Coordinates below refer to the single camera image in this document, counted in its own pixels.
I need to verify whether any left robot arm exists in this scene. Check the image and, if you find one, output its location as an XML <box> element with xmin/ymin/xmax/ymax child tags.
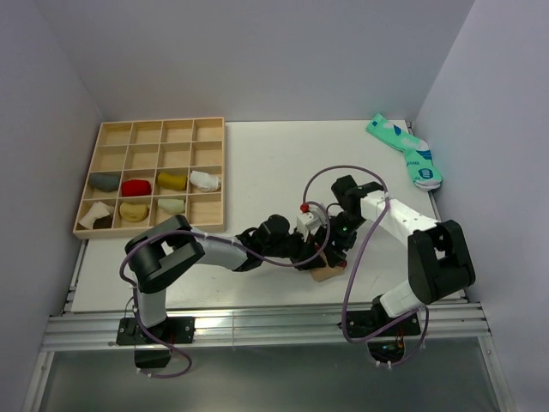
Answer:
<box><xmin>120</xmin><ymin>215</ymin><xmax>327</xmax><ymax>342</ymax></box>

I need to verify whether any mustard yellow rolled sock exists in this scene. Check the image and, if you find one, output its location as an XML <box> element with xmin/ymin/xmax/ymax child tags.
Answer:
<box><xmin>157</xmin><ymin>172</ymin><xmax>187</xmax><ymax>191</ymax></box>

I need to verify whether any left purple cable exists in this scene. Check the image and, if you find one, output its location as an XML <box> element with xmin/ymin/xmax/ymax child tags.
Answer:
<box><xmin>118</xmin><ymin>218</ymin><xmax>331</xmax><ymax>379</ymax></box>

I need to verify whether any tan maroon striped sock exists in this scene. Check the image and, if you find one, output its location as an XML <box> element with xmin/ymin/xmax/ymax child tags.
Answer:
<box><xmin>310</xmin><ymin>253</ymin><xmax>347</xmax><ymax>282</ymax></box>

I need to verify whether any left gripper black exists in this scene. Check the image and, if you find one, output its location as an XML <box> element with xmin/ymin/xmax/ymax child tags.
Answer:
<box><xmin>262</xmin><ymin>226</ymin><xmax>324</xmax><ymax>270</ymax></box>

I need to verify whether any purple cable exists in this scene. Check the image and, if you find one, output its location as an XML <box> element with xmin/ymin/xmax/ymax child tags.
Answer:
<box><xmin>118</xmin><ymin>218</ymin><xmax>331</xmax><ymax>379</ymax></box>
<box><xmin>301</xmin><ymin>165</ymin><xmax>430</xmax><ymax>368</ymax></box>

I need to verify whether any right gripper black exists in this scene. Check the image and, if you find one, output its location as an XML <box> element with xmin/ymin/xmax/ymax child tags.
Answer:
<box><xmin>314</xmin><ymin>211</ymin><xmax>367</xmax><ymax>267</ymax></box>

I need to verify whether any red rolled sock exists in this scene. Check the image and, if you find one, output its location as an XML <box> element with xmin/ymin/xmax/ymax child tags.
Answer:
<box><xmin>121</xmin><ymin>179</ymin><xmax>152</xmax><ymax>197</ymax></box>

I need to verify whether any teal patterned sock pair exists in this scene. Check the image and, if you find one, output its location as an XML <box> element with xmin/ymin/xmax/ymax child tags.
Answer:
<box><xmin>366</xmin><ymin>114</ymin><xmax>443</xmax><ymax>191</ymax></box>

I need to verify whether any grey rolled sock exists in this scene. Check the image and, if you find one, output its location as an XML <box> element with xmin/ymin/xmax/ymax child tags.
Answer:
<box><xmin>88</xmin><ymin>173</ymin><xmax>120</xmax><ymax>192</ymax></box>

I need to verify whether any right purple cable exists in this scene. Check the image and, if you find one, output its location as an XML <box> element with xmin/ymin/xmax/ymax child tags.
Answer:
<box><xmin>301</xmin><ymin>165</ymin><xmax>430</xmax><ymax>368</ymax></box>

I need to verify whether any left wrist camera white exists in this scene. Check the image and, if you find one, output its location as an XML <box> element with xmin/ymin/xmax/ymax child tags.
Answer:
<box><xmin>296</xmin><ymin>203</ymin><xmax>329</xmax><ymax>239</ymax></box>

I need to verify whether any wooden compartment tray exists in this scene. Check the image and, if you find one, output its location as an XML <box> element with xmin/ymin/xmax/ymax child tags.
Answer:
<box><xmin>73</xmin><ymin>118</ymin><xmax>226</xmax><ymax>239</ymax></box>

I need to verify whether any pale green ankle sock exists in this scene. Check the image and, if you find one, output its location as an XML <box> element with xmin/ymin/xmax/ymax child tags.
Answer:
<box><xmin>157</xmin><ymin>198</ymin><xmax>186</xmax><ymax>215</ymax></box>

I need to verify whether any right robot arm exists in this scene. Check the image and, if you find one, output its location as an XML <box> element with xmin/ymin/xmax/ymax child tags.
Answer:
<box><xmin>325</xmin><ymin>175</ymin><xmax>476</xmax><ymax>335</ymax></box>

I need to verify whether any aluminium frame rail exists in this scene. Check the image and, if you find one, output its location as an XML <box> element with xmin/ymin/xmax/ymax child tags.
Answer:
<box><xmin>23</xmin><ymin>239</ymin><xmax>517</xmax><ymax>411</ymax></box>

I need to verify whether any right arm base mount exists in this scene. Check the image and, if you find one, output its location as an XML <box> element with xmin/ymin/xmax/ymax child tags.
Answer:
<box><xmin>337</xmin><ymin>297</ymin><xmax>429</xmax><ymax>370</ymax></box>

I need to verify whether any white and brown rolled sock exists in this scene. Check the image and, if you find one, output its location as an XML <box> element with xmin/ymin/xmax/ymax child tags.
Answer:
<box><xmin>78</xmin><ymin>202</ymin><xmax>114</xmax><ymax>230</ymax></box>

